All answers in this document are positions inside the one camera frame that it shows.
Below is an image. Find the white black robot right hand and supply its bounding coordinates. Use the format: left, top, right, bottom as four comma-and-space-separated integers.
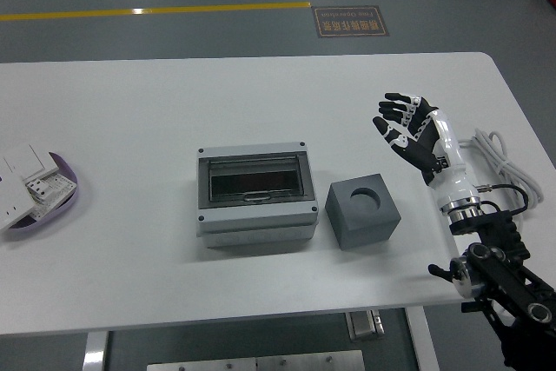
372, 91, 480, 212

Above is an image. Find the grey box with clear lid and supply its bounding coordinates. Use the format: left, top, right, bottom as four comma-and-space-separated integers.
195, 141, 319, 249

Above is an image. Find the grey cube with round hole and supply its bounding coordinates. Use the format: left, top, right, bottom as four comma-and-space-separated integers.
324, 174, 401, 253

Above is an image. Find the white table leg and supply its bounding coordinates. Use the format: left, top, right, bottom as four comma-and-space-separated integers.
82, 330, 109, 371
404, 305, 440, 371

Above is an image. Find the purple tray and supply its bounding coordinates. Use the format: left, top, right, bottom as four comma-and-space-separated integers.
0, 151, 80, 242

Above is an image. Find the white dotted panel piece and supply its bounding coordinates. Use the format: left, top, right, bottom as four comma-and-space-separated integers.
43, 173, 76, 199

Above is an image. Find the small white socket module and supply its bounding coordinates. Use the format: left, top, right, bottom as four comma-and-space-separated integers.
23, 175, 51, 202

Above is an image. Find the white power cord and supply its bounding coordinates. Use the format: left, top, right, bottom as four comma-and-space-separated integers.
458, 128, 546, 220

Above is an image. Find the grey metal table bracket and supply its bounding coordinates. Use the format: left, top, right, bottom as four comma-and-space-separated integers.
346, 309, 386, 341

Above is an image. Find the metal base plate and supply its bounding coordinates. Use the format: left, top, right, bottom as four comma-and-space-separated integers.
146, 349, 366, 371

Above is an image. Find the white double switch plate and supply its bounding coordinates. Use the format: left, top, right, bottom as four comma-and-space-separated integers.
2, 142, 60, 181

